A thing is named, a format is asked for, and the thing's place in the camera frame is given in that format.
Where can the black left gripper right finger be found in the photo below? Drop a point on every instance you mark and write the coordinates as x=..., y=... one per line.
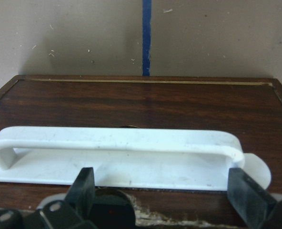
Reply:
x=256, y=206

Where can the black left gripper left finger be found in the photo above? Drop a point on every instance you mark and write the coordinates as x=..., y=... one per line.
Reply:
x=70, y=213

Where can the white drawer handle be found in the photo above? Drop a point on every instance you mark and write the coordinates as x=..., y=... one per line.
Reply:
x=126, y=157

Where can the wooden drawer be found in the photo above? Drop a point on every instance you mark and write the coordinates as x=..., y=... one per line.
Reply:
x=249, y=108

